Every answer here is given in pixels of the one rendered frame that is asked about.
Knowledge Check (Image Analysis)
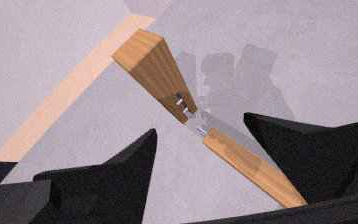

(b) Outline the wooden post with slot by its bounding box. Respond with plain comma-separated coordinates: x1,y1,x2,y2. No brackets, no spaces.
112,28,198,125

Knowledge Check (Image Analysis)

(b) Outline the light brown wooden board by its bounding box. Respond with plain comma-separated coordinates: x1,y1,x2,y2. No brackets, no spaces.
195,125,308,208

